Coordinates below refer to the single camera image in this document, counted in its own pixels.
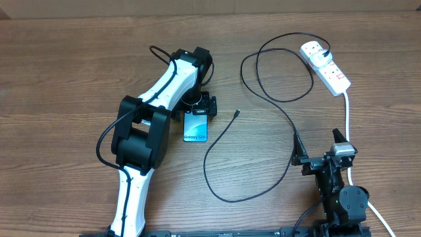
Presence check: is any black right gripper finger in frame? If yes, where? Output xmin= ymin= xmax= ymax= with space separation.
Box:
xmin=332 ymin=128 xmax=348 ymax=144
xmin=291 ymin=132 xmax=308 ymax=165

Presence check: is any Samsung Galaxy smartphone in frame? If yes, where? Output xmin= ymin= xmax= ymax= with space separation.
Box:
xmin=183 ymin=113 xmax=208 ymax=142

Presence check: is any black USB charging cable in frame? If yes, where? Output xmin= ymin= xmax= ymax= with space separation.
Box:
xmin=203 ymin=32 xmax=332 ymax=203

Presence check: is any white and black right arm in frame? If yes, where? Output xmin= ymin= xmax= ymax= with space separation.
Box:
xmin=291 ymin=128 xmax=371 ymax=237

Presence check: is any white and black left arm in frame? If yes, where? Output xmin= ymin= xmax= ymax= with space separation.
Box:
xmin=95 ymin=47 xmax=217 ymax=236

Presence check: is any white charger adapter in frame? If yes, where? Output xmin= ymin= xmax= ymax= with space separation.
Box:
xmin=310 ymin=51 xmax=333 ymax=70

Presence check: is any white power strip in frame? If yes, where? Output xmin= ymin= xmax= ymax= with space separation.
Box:
xmin=300 ymin=41 xmax=351 ymax=96

